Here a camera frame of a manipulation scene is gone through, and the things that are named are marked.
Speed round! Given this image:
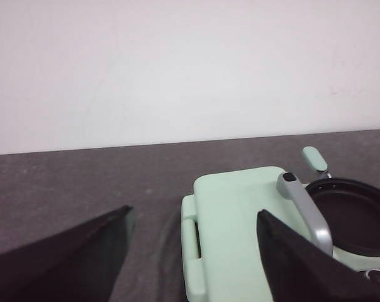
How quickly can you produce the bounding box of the mint green sandwich maker lid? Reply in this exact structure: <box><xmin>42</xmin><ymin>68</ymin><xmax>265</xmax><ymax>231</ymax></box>
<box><xmin>181</xmin><ymin>166</ymin><xmax>333</xmax><ymax>301</ymax></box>

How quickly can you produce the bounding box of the silver left control knob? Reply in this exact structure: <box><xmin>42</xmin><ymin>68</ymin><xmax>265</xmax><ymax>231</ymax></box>
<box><xmin>364</xmin><ymin>269</ymin><xmax>380</xmax><ymax>286</ymax></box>

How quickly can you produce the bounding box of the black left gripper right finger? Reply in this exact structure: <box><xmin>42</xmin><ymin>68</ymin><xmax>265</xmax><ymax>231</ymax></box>
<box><xmin>256</xmin><ymin>210</ymin><xmax>380</xmax><ymax>301</ymax></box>

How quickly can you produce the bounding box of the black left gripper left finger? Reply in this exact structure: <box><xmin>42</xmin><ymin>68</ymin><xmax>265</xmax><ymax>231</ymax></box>
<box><xmin>0</xmin><ymin>206</ymin><xmax>133</xmax><ymax>301</ymax></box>

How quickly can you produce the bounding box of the mint green breakfast maker base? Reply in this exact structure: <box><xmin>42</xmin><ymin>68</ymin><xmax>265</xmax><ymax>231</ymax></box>
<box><xmin>333</xmin><ymin>247</ymin><xmax>380</xmax><ymax>281</ymax></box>

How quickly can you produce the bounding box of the black frying pan green handle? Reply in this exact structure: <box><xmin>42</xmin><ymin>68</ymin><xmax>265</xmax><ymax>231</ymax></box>
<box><xmin>301</xmin><ymin>146</ymin><xmax>380</xmax><ymax>257</ymax></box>

